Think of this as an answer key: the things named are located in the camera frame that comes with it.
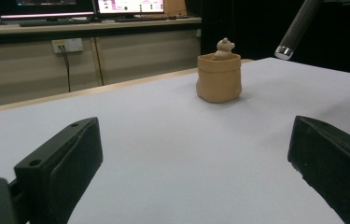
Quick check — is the bright-screen computer monitor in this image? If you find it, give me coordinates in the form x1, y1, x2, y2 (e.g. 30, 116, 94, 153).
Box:
96, 0, 166, 15

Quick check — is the white wall socket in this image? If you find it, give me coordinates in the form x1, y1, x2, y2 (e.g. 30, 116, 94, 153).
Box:
51, 37, 84, 54

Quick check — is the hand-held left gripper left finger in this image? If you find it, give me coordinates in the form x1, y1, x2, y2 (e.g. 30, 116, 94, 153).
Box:
14, 117, 105, 224

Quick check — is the brown cardboard box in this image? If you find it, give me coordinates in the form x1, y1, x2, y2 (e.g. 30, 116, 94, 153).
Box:
163, 0, 188, 17

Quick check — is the black curtain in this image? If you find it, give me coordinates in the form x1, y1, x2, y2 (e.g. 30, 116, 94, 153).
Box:
184, 0, 350, 77

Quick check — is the dark pen with silver tip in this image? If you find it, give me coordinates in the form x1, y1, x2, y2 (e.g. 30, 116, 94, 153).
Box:
273, 0, 324, 61

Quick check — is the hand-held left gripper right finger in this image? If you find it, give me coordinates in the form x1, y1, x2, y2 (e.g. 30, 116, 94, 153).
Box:
287, 115, 350, 224

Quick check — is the tan bag-shaped bear pen holder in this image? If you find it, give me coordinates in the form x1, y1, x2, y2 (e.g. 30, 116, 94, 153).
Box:
195, 37, 243, 105

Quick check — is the black keyboard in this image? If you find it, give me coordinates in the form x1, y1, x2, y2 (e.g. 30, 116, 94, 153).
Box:
19, 19, 91, 27
114, 16, 176, 22

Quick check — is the dark-screen computer monitor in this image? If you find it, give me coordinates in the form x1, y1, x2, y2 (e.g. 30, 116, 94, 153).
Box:
0, 0, 96, 20

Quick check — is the long beige desk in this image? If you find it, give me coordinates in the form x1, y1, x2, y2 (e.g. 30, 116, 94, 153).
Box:
0, 17, 203, 111

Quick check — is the black power cable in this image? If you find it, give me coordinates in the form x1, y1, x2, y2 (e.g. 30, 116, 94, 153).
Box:
58, 45, 72, 93

